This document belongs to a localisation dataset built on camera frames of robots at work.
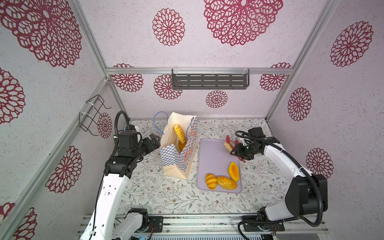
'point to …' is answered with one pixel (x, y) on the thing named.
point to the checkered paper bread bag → (175, 162)
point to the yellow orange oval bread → (233, 171)
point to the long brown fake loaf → (181, 145)
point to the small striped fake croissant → (211, 180)
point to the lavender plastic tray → (214, 157)
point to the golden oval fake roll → (226, 183)
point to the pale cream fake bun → (228, 147)
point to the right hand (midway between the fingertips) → (234, 151)
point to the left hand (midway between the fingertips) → (153, 143)
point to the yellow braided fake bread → (179, 133)
